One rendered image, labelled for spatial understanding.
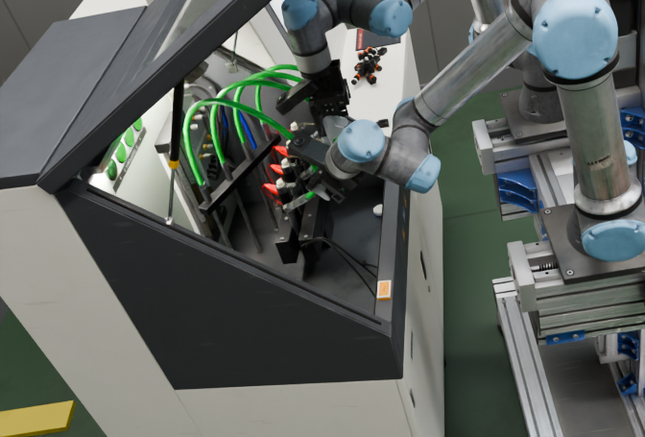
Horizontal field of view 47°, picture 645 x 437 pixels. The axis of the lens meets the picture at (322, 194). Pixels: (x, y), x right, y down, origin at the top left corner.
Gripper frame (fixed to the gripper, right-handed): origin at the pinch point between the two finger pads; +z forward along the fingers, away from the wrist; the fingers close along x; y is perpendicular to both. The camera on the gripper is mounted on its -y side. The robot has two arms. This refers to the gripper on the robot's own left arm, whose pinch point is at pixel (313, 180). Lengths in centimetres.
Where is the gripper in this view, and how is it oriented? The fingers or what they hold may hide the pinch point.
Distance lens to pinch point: 163.6
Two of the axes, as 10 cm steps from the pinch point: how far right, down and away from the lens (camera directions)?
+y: 7.8, 6.2, 0.3
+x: 5.8, -7.5, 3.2
